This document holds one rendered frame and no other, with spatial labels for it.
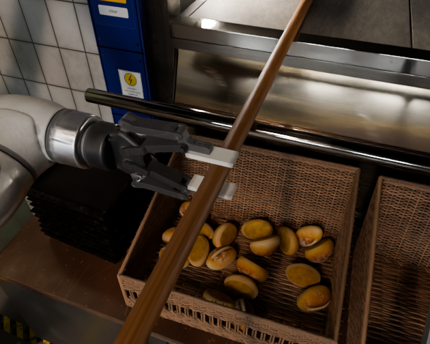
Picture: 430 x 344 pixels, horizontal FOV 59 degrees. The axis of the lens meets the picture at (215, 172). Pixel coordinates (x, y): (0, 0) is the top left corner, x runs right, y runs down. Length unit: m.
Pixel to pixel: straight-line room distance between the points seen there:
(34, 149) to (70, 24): 0.71
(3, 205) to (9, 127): 0.12
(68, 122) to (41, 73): 0.86
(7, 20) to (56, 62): 0.19
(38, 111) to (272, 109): 0.65
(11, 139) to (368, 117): 0.83
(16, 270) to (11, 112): 0.74
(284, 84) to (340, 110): 0.17
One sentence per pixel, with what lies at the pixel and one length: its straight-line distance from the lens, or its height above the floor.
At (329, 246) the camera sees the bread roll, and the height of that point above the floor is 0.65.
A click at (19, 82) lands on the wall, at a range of 1.58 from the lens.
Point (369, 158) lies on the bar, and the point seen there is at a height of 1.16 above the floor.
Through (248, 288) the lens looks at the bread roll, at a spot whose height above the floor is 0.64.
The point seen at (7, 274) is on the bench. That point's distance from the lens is 1.33.
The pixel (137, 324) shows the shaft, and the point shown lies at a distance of 0.42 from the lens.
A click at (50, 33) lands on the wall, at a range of 1.35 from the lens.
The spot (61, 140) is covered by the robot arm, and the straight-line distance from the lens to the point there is 0.62.
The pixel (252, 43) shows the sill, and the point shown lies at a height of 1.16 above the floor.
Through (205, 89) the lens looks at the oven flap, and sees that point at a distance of 1.14.
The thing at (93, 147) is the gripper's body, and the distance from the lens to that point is 0.59.
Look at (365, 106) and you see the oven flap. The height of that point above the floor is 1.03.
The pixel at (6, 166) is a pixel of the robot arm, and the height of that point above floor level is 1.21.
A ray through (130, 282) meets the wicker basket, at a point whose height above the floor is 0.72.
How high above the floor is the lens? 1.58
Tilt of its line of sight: 43 degrees down
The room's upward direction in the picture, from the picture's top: straight up
